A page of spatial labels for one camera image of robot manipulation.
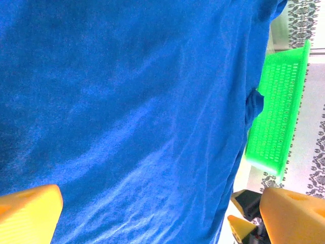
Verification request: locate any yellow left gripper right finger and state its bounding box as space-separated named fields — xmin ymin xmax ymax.
xmin=260 ymin=187 xmax=325 ymax=244

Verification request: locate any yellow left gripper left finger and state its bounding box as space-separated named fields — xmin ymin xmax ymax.
xmin=0 ymin=184 xmax=63 ymax=244

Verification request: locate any green plastic basket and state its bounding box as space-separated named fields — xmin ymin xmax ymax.
xmin=244 ymin=39 xmax=311 ymax=183

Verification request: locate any blue t-shirt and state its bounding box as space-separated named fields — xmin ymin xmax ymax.
xmin=0 ymin=0 xmax=289 ymax=244

